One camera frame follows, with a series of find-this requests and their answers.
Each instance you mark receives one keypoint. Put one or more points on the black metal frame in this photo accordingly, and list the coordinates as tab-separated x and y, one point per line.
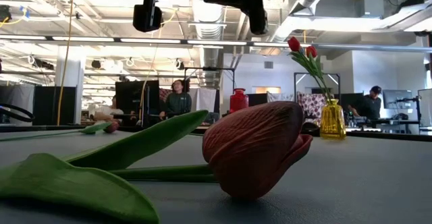
317	73
209	69

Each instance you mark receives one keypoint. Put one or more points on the red white patterned cloth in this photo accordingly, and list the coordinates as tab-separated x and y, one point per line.
312	106

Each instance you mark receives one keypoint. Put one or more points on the person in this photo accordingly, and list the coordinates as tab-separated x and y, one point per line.
108	111
369	106
177	102

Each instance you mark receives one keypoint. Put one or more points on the bright red tulip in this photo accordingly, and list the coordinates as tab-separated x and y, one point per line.
294	44
311	51

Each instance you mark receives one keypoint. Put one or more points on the yellow glass vase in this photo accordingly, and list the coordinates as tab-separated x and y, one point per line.
332	122

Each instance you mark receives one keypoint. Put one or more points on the grey table mat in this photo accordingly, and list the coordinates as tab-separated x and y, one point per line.
371	183

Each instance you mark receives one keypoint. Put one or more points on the dark red tulip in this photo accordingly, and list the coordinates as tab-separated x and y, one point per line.
253	149
112	127

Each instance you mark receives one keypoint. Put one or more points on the red ribbed vase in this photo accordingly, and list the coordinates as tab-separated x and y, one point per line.
239	101

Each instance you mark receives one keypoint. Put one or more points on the grey desk monitor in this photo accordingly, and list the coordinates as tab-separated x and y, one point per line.
396	99

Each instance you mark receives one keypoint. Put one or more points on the long ceiling light strip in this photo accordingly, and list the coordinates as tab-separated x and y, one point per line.
152	40

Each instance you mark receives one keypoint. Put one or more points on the grey ventilation box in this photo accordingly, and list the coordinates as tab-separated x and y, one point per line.
369	6

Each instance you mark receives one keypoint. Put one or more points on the black desk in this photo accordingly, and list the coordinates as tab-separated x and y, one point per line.
388	121

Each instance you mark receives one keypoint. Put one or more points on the wall vent grille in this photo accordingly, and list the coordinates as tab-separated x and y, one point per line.
268	64

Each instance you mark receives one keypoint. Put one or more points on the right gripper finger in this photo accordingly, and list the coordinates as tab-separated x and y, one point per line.
236	0

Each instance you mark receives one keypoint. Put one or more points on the black screen cart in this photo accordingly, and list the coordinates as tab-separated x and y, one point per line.
135	99

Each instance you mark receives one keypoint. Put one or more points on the black partition panel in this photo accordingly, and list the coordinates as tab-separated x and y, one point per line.
54	106

